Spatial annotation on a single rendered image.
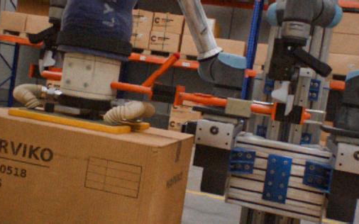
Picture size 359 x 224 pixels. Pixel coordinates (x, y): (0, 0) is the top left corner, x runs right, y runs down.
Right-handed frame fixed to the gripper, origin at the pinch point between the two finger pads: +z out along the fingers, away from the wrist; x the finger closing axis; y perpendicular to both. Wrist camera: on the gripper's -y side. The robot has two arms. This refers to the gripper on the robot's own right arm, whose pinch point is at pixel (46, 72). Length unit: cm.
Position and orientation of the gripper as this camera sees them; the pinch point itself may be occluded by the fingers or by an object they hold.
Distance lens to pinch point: 177.9
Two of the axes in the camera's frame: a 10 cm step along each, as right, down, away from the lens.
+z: -1.6, 9.9, 0.5
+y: 9.6, 1.6, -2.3
